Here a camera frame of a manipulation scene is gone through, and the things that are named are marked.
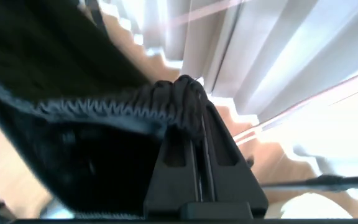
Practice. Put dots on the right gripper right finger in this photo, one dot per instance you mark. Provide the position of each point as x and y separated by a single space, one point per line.
235 186

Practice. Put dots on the black shorts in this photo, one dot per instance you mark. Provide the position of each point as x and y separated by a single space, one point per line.
73 155

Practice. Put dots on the black clothes rack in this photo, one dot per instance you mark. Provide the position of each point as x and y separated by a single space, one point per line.
325 182

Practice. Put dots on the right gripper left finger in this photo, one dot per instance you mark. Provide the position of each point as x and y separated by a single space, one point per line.
169 186

